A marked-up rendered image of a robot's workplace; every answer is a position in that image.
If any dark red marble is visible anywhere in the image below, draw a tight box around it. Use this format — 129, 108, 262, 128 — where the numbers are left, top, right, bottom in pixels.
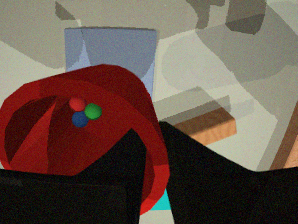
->
69, 97, 86, 112

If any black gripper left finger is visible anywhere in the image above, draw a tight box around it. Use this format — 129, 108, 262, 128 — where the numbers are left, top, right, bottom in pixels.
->
0, 128, 146, 224

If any brown wooden bar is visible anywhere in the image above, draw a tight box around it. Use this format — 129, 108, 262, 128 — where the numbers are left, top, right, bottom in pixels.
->
173, 107, 237, 145

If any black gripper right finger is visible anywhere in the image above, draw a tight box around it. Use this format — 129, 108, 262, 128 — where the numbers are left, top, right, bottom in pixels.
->
158, 121, 298, 224

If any blue marble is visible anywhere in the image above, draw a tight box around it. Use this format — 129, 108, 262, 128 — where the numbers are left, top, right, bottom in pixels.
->
72, 111, 89, 128

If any green marble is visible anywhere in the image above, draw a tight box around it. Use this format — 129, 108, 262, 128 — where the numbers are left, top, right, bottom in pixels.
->
85, 103, 102, 120

